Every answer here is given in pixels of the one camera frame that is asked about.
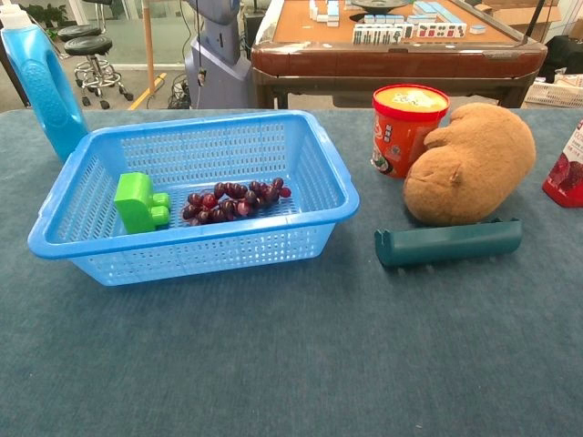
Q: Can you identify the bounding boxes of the teal plastic holder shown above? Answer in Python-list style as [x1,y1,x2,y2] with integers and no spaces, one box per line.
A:
[373,217,523,269]

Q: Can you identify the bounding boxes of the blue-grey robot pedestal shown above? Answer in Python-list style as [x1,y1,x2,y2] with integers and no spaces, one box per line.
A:
[184,0,254,110]

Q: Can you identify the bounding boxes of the bunch of purple grapes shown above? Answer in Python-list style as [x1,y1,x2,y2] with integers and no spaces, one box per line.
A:
[180,177,292,228]

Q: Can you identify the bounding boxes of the red juice bottle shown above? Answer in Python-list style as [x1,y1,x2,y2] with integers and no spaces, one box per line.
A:
[541,118,583,209]

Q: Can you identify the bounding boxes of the green plastic block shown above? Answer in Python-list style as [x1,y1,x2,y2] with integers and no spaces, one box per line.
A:
[113,172,171,235]

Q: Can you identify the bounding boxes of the brown plush toy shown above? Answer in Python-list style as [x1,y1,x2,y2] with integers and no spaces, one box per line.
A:
[403,102,537,227]

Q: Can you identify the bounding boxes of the wooden pole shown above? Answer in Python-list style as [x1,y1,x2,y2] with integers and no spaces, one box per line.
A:
[142,0,157,97]

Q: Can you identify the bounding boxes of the red instant noodle cup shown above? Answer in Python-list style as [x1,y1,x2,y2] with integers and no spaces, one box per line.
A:
[371,84,451,179]

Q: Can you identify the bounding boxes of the black hanging cable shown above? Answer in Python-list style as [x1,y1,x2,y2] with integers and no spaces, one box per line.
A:
[194,0,209,87]

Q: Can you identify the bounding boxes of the row of mahjong tiles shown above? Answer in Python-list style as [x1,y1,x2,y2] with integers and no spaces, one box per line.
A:
[353,22,468,46]

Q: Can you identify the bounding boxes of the blue plastic perforated basket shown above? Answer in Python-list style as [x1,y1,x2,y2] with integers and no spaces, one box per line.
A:
[26,108,361,288]

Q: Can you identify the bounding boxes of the brown mahjong table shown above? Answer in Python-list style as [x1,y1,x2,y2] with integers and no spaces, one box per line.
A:
[250,0,548,110]

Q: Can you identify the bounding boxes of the black round stool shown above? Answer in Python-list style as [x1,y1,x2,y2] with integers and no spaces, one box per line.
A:
[57,25,102,43]
[63,35,135,110]

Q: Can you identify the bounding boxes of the blue detergent bottle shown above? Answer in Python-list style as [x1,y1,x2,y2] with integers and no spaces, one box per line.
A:
[0,4,90,164]

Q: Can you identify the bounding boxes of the white plastic crate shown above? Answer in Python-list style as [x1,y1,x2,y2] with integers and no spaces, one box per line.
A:
[523,81,583,109]

